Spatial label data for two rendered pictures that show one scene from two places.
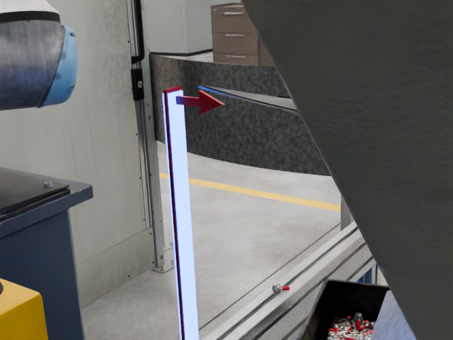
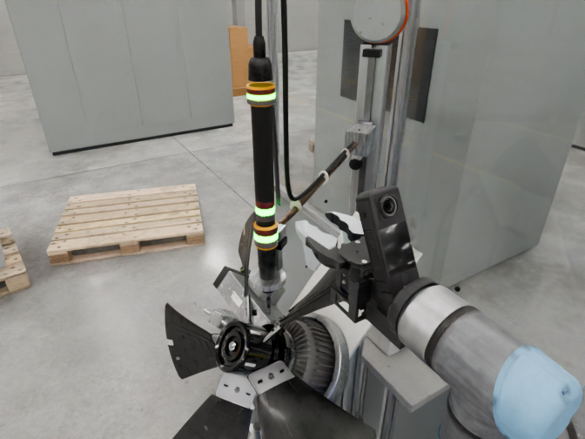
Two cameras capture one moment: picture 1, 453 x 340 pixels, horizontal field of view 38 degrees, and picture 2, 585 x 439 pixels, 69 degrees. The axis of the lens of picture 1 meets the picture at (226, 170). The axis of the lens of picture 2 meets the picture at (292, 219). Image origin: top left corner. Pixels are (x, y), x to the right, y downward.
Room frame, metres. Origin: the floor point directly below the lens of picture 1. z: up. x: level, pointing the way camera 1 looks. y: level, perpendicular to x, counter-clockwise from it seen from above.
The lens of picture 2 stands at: (1.03, 0.07, 1.95)
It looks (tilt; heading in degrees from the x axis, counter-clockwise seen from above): 29 degrees down; 203
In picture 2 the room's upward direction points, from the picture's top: straight up
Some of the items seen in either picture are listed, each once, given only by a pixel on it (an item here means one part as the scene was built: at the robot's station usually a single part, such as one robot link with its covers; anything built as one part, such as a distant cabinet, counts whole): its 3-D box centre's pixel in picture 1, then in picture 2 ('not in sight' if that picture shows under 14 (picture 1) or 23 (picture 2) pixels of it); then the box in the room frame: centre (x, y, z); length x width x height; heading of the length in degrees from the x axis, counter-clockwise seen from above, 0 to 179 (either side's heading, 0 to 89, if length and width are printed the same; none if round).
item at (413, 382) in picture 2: not in sight; (399, 354); (-0.06, 0.00, 0.85); 0.36 x 0.24 x 0.03; 54
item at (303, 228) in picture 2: not in sight; (312, 250); (0.58, -0.09, 1.64); 0.09 x 0.03 x 0.06; 65
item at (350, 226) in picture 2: not in sight; (347, 238); (0.53, -0.06, 1.64); 0.09 x 0.03 x 0.06; 43
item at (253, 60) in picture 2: not in sight; (264, 183); (0.45, -0.23, 1.66); 0.04 x 0.04 x 0.46
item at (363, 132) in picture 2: not in sight; (360, 138); (-0.18, -0.22, 1.54); 0.10 x 0.07 x 0.09; 179
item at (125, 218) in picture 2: not in sight; (132, 219); (-1.50, -2.59, 0.07); 1.20 x 1.00 x 0.15; 128
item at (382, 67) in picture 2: not in sight; (354, 290); (-0.27, -0.22, 0.90); 0.08 x 0.06 x 1.80; 89
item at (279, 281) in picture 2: not in sight; (269, 256); (0.44, -0.23, 1.50); 0.09 x 0.07 x 0.10; 179
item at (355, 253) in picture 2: not in sight; (381, 287); (0.62, 0.01, 1.63); 0.12 x 0.08 x 0.09; 54
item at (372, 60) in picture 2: not in sight; (363, 153); (-0.23, -0.22, 1.48); 0.05 x 0.03 x 0.62; 89
